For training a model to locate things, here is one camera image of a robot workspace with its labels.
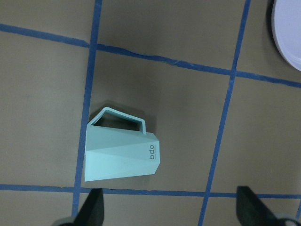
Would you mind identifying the lilac plate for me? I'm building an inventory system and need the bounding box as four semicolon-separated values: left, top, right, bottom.
271;0;301;71

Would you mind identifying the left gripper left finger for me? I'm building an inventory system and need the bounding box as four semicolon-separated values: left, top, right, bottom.
54;188;104;226

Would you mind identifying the light blue faceted cup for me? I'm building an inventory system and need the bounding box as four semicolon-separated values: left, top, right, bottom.
84;107;160;182

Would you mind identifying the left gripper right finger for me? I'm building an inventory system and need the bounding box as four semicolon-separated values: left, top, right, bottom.
236;186;301;226

